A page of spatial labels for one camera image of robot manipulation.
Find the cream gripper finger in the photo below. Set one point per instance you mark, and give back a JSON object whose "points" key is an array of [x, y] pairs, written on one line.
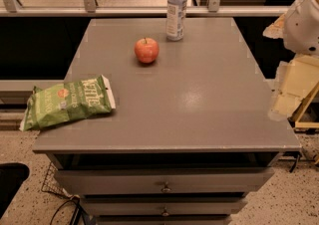
{"points": [[275, 30], [293, 83]]}

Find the clear plastic water bottle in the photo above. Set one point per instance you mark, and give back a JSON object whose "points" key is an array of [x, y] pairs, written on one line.
{"points": [[175, 14]]}

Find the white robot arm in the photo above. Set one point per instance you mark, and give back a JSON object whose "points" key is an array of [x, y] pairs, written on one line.
{"points": [[299, 30]]}

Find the red apple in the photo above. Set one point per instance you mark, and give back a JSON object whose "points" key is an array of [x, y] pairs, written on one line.
{"points": [[147, 50]]}

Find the green jalapeno chip bag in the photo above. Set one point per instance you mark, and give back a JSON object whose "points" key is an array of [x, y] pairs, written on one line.
{"points": [[68, 102]]}

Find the grey drawer cabinet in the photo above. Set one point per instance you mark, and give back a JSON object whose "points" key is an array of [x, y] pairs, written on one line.
{"points": [[202, 104]]}

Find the top grey drawer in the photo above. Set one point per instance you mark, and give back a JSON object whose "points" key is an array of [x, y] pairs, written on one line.
{"points": [[162, 181]]}

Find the grey drawer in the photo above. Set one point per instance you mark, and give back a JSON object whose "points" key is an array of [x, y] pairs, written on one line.
{"points": [[162, 181], [163, 206]]}

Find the middle grey drawer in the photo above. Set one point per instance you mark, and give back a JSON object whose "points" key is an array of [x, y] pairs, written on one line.
{"points": [[163, 206]]}

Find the black chair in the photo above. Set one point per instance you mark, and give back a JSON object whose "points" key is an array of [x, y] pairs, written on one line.
{"points": [[12, 175]]}

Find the wire basket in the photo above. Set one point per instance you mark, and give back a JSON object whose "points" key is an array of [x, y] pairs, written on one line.
{"points": [[51, 185]]}

